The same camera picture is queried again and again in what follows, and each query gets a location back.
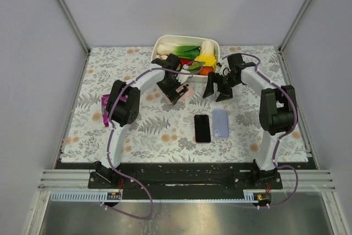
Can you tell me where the lilac phone case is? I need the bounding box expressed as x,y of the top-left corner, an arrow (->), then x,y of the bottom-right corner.
212,109 -> 229,139

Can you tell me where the black phone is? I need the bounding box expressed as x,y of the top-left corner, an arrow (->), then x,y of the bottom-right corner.
194,114 -> 211,144

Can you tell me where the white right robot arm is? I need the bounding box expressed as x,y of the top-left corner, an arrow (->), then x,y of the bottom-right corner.
203,53 -> 298,187

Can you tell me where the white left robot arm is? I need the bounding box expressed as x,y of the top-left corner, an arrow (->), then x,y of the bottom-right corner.
96,54 -> 189,185

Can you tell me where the toy orange tomato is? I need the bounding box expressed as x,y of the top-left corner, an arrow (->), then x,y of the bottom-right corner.
199,67 -> 215,76

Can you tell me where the toy green bean pod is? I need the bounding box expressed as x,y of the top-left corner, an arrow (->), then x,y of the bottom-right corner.
187,62 -> 203,74

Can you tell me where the toy napa cabbage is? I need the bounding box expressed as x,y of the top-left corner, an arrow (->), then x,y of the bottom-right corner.
194,40 -> 217,69

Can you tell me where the toy red chili pepper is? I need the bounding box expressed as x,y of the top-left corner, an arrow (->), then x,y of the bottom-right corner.
177,58 -> 193,71

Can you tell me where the toy mushroom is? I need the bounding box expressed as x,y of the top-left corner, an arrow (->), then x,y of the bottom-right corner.
155,55 -> 168,60

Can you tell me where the toy bok choy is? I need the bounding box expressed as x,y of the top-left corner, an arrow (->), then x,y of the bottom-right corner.
156,42 -> 200,61

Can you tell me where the white rectangular food container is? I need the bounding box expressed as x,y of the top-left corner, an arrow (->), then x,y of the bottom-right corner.
151,35 -> 220,83

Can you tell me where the purple snack packet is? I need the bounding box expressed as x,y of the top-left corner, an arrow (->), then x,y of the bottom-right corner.
101,94 -> 127,127

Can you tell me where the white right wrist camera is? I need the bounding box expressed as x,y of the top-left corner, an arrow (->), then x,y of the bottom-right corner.
216,63 -> 230,76

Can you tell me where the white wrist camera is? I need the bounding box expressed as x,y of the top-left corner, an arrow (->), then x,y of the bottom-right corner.
216,63 -> 230,76
180,65 -> 199,81

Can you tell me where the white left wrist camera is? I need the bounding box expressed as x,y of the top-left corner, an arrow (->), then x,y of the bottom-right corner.
180,65 -> 199,81

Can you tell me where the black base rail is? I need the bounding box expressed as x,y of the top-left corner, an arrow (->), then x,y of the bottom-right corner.
87,162 -> 283,200

